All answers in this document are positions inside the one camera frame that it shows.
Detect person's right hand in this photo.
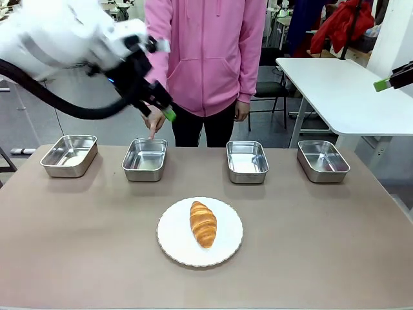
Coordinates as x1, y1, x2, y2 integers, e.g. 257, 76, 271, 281
141, 103, 167, 140

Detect pink hoodie torso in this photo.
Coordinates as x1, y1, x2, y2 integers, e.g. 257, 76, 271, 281
144, 0, 267, 118

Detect black stand pole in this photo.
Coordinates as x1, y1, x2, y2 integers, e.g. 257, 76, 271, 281
339, 0, 363, 61

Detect rectangular steel container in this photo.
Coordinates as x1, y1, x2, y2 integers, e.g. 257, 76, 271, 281
296, 139, 351, 184
225, 139, 270, 185
39, 134, 99, 179
121, 138, 169, 183

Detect black trousers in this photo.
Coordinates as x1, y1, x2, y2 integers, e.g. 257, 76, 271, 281
170, 102, 239, 149

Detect red jacket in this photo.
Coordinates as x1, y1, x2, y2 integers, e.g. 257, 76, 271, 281
310, 0, 376, 56

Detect black corrugated cable hose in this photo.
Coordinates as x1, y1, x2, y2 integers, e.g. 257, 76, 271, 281
0, 57, 134, 121

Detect person's right pink-sleeved forearm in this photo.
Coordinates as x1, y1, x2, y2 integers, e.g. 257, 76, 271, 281
144, 48, 170, 90

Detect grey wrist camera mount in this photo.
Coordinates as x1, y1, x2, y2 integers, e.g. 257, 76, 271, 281
146, 37, 172, 55

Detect dark blue hanging cloth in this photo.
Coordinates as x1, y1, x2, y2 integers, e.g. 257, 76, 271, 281
285, 0, 327, 58

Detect white scalloped plate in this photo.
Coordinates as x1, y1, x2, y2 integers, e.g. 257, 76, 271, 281
156, 196, 244, 268

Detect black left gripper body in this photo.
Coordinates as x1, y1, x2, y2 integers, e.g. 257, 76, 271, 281
106, 53, 173, 110

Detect golden croissant bread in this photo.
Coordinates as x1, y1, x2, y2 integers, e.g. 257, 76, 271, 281
188, 200, 218, 249

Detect black folding chair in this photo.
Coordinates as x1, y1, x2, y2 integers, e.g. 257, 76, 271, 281
247, 47, 290, 132

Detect person's left hand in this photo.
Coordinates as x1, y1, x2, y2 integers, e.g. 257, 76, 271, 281
234, 99, 251, 123

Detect white side table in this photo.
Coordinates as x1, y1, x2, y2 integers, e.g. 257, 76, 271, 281
275, 57, 413, 149

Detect person's left pink-sleeved forearm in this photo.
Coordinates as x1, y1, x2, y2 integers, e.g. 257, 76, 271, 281
237, 38, 267, 105

